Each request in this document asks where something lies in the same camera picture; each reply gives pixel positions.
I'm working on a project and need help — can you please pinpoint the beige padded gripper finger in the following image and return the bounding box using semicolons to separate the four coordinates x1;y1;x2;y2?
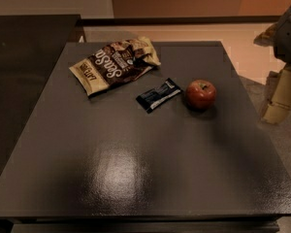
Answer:
261;64;291;124

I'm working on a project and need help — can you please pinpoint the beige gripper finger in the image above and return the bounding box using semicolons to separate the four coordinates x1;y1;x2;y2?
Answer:
253;23;277;47

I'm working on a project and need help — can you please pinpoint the red apple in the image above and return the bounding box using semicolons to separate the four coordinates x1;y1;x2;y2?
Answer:
185;80;216;111

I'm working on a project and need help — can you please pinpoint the black snack bar wrapper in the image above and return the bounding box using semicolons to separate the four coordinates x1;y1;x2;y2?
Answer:
136;79;182;114

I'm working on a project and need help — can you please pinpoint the brown snack chip bag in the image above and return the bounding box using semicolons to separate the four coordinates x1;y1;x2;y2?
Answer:
70;37;160;96

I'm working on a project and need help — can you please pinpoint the dark side table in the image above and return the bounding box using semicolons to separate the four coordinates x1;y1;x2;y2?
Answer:
0;15;83;176

